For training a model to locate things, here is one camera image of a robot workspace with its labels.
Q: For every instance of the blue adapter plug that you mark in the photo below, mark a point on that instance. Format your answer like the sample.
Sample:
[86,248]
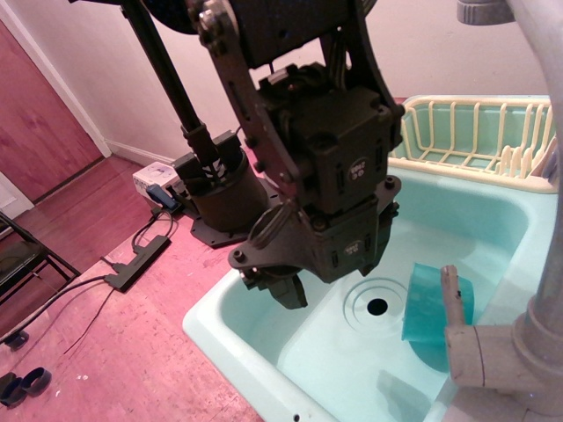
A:
[162,197]

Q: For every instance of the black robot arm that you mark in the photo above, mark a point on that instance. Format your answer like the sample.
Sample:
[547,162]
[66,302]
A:
[305,184]

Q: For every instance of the black folding chair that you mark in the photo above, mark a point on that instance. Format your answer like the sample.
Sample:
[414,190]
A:
[22,261]

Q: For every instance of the black usb hub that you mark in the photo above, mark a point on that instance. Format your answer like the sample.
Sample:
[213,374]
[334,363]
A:
[126,275]

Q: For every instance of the white cardboard box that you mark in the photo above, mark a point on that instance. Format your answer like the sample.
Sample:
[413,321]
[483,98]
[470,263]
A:
[156,174]

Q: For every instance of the grey toy faucet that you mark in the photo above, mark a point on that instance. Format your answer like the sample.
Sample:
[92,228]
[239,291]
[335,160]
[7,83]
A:
[510,367]

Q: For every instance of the mint green toy sink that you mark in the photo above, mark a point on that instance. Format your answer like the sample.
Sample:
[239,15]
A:
[341,358]

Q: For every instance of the cream dish drying rack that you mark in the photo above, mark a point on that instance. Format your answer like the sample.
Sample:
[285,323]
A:
[496,140]

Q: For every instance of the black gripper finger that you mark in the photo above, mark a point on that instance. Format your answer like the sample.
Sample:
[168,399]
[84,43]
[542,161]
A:
[282,283]

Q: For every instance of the wooden door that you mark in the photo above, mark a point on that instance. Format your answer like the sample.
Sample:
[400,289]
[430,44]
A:
[42,144]

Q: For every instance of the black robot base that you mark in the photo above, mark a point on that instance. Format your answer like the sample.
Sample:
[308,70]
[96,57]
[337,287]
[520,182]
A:
[224,195]

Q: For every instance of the teal plastic cup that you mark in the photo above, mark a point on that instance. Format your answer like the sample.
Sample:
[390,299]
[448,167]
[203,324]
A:
[425,318]

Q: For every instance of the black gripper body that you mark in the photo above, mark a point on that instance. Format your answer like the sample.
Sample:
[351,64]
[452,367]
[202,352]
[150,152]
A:
[285,240]

